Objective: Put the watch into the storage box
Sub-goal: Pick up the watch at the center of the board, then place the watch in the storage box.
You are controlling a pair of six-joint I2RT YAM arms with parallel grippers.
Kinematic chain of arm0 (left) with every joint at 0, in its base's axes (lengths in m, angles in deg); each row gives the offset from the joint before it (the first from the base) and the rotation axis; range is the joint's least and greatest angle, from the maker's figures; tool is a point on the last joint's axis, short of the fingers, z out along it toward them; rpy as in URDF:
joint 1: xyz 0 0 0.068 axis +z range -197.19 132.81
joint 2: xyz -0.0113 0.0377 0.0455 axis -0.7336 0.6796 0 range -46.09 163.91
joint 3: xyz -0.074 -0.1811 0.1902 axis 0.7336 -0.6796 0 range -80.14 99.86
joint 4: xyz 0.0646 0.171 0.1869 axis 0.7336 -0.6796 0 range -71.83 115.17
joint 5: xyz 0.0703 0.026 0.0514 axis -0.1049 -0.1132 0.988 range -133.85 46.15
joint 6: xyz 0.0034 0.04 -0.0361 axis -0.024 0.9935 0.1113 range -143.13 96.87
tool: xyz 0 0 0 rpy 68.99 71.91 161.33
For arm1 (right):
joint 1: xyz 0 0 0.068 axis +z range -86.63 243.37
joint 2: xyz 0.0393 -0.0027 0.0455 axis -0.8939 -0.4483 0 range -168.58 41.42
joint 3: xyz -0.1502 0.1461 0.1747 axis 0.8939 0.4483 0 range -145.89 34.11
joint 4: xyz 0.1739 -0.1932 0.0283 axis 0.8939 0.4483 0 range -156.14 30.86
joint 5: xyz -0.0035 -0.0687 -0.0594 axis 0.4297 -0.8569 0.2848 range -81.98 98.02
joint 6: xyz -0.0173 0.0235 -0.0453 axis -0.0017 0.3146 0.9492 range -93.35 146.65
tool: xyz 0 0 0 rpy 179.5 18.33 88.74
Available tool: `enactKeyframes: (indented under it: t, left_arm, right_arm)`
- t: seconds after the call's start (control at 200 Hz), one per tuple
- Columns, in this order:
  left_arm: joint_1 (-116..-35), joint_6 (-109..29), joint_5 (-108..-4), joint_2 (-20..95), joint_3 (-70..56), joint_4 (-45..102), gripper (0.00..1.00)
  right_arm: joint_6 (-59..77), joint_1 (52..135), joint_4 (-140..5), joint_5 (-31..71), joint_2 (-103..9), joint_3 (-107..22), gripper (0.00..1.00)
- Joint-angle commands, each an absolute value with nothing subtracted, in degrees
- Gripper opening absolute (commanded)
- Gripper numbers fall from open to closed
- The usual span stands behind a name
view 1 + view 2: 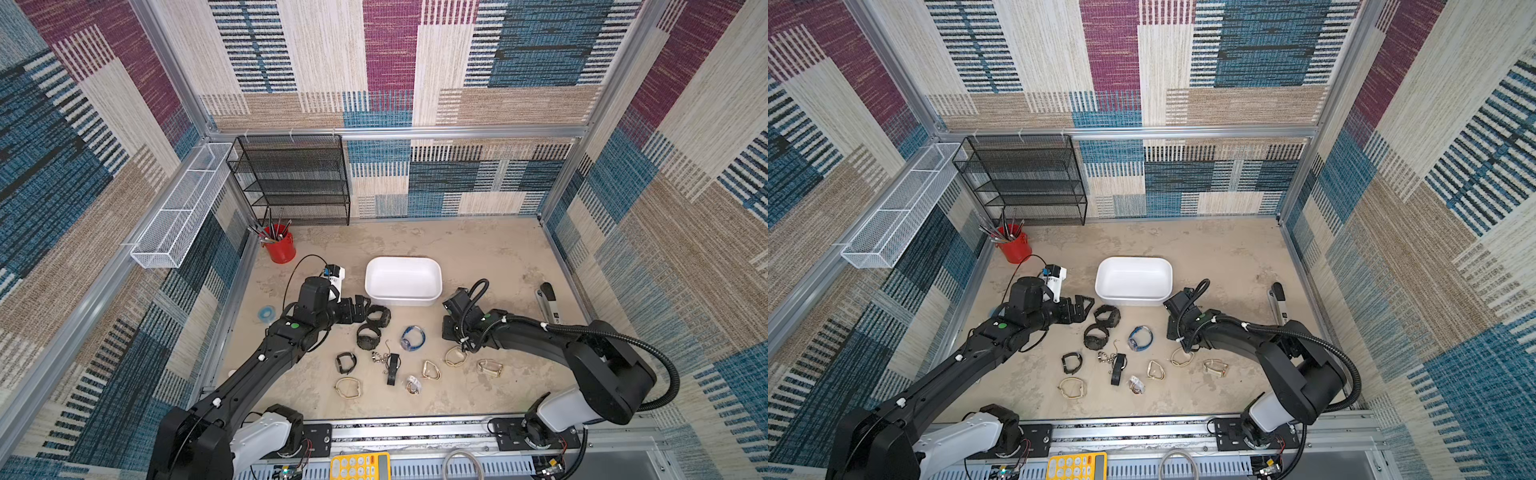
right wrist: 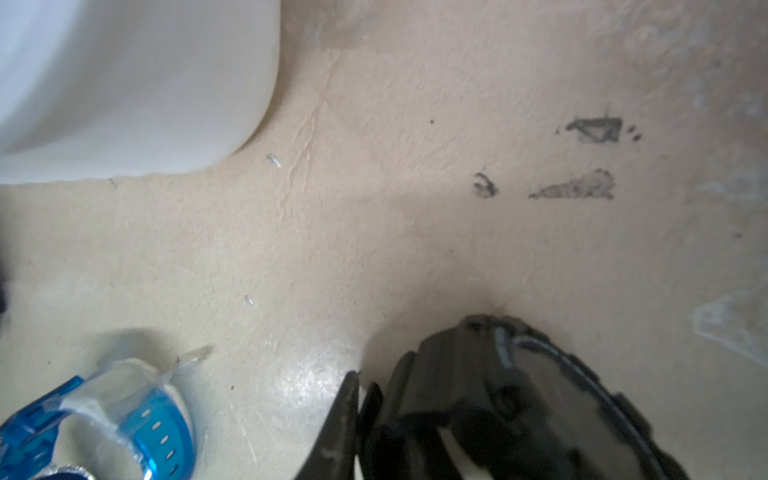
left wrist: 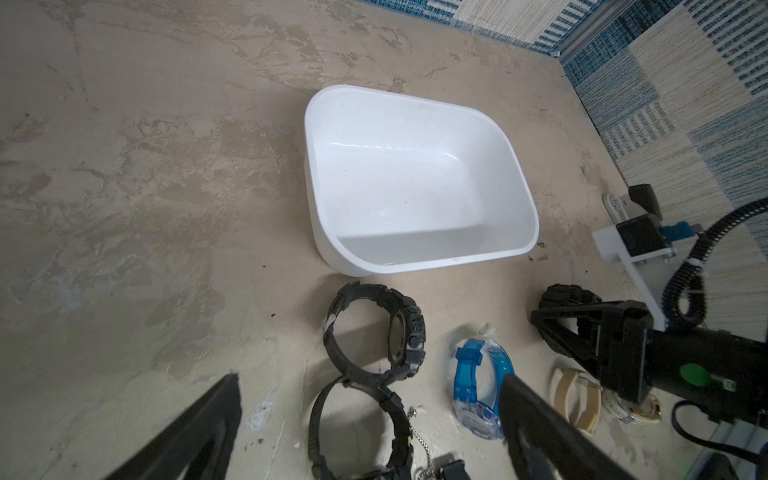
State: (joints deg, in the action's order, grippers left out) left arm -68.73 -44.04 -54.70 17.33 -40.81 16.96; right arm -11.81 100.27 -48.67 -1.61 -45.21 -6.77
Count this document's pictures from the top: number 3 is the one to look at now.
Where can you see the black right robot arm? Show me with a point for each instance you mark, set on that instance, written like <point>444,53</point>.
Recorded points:
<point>723,375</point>

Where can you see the white strap rose-gold watch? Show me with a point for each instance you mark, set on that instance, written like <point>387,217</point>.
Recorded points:
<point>649,411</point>

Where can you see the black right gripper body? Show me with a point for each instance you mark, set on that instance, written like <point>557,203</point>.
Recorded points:
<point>624,330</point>

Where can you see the black leather strap watch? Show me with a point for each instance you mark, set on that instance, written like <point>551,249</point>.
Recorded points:
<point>454,470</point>

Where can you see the black rugged sports watch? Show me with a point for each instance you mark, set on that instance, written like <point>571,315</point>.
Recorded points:
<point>574,335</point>

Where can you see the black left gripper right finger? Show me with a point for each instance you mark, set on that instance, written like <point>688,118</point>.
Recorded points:
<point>542,444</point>

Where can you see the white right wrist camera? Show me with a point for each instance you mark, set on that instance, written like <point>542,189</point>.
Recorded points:
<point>650,250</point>

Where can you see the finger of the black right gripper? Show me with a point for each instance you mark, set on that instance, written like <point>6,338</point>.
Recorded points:
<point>592,363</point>

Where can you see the silver chain pocket watch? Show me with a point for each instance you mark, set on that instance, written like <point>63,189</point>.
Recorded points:
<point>428,471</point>

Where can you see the black round digital watch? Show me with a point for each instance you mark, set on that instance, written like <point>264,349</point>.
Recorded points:
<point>361,445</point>

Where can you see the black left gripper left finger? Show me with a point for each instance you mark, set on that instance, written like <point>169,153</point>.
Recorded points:
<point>198,444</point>

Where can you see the black chunky digital watch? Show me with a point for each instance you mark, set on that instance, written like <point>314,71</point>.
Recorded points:
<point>378,355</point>

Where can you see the white plastic storage box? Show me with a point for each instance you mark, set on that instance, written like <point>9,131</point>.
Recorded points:
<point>397,183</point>

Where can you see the translucent blue plastic watch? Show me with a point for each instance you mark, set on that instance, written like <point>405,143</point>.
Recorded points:
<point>481,366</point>

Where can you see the beige strap slim watch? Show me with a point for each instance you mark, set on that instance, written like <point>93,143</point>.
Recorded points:
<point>577,398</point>

